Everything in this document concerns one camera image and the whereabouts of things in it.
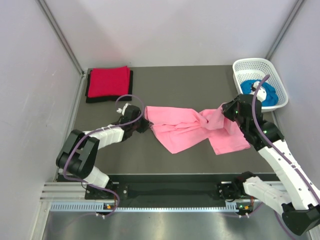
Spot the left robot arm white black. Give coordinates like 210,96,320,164
55,103,152,199

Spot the blue t shirt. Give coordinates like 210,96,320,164
240,79,279,107

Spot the folded black t shirt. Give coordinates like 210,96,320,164
85,70,134,104

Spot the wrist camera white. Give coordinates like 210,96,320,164
250,81,267,102
116,102,131,116

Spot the grey slotted cable duct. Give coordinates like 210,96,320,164
50,202,252,213

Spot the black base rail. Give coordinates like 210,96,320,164
84,174,281,208

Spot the white plastic basket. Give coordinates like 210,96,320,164
232,58,289,113

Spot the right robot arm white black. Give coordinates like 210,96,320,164
222,94,320,236

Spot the pink t shirt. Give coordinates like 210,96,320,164
144,106,250,155

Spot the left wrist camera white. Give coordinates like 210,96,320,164
116,102,131,116

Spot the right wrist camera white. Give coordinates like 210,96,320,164
250,81,267,102

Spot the folded red t shirt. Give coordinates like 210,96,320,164
87,66,131,98

